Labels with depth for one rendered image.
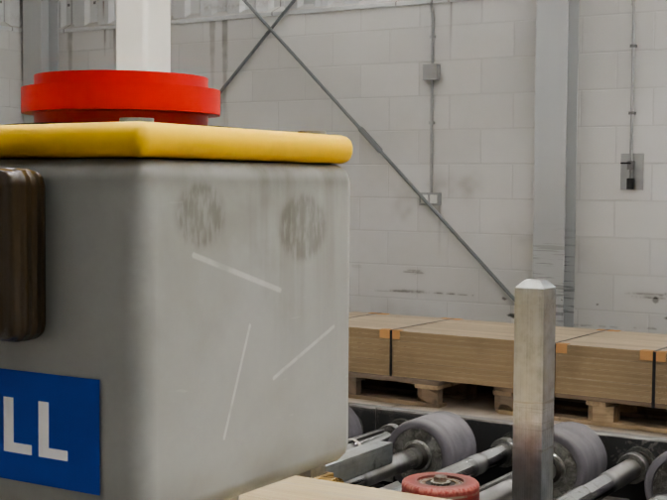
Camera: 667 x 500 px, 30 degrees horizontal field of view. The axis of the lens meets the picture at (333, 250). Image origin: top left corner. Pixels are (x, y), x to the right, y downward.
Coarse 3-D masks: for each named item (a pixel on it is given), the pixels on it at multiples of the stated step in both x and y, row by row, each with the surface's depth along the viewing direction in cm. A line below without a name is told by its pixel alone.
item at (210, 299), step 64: (0, 128) 22; (64, 128) 22; (128, 128) 21; (192, 128) 22; (64, 192) 22; (128, 192) 21; (192, 192) 22; (256, 192) 23; (320, 192) 25; (64, 256) 22; (128, 256) 21; (192, 256) 22; (256, 256) 24; (320, 256) 25; (64, 320) 22; (128, 320) 21; (192, 320) 22; (256, 320) 24; (320, 320) 26; (128, 384) 21; (192, 384) 22; (256, 384) 24; (320, 384) 26; (128, 448) 21; (192, 448) 22; (256, 448) 24; (320, 448) 26
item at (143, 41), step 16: (128, 0) 148; (144, 0) 147; (160, 0) 149; (128, 16) 148; (144, 16) 147; (160, 16) 149; (128, 32) 148; (144, 32) 147; (160, 32) 149; (128, 48) 148; (144, 48) 147; (160, 48) 149; (128, 64) 148; (144, 64) 147; (160, 64) 149
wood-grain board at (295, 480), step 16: (288, 480) 130; (304, 480) 130; (320, 480) 130; (240, 496) 123; (256, 496) 124; (272, 496) 124; (288, 496) 124; (304, 496) 124; (320, 496) 124; (336, 496) 124; (352, 496) 124; (368, 496) 124; (384, 496) 124; (400, 496) 124; (416, 496) 124
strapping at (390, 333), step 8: (368, 312) 786; (376, 312) 786; (440, 320) 741; (384, 328) 700; (384, 336) 697; (392, 336) 694; (560, 344) 639; (560, 352) 639; (640, 352) 615; (648, 352) 613; (656, 352) 611; (664, 352) 609; (648, 360) 613; (656, 360) 611; (664, 360) 609
